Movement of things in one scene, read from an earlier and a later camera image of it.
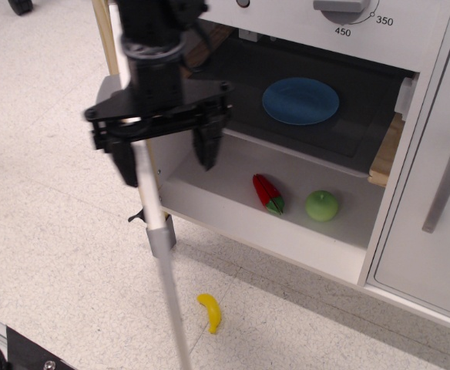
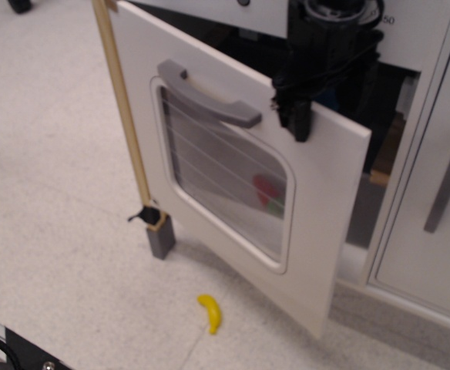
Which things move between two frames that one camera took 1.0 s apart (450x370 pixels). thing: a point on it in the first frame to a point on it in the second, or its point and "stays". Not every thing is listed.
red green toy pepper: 270,197 stays
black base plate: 22,354 stays
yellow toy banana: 213,309 stays
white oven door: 169,284 to 226,173
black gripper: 157,102 to 331,42
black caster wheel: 21,7 stays
